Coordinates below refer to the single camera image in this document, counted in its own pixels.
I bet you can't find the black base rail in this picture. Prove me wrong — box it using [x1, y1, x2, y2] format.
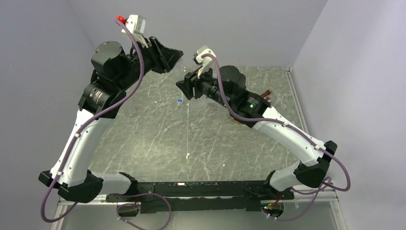
[106, 180, 294, 214]

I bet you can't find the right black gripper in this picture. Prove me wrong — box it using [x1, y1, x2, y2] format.
[176, 62, 233, 109]

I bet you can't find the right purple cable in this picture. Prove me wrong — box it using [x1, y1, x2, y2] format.
[201, 53, 351, 192]

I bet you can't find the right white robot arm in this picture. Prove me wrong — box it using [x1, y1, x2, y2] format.
[220, 66, 337, 199]

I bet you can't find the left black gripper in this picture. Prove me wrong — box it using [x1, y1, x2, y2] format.
[116, 34, 183, 92]

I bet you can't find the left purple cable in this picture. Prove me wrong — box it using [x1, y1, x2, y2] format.
[40, 19, 146, 223]

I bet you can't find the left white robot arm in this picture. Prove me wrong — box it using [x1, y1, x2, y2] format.
[39, 36, 183, 203]

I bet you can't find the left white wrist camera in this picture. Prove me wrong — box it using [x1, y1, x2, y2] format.
[116, 14, 148, 48]

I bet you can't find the orange juice bottle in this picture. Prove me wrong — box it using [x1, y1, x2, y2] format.
[232, 117, 242, 124]

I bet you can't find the purple cable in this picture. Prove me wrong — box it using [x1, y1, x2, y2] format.
[40, 19, 146, 223]
[201, 53, 351, 192]

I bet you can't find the clear plastic bottle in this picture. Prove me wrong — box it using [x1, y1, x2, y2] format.
[172, 60, 195, 82]

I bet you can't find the brown pipe fitting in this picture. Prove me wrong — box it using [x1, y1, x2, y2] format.
[260, 90, 272, 103]

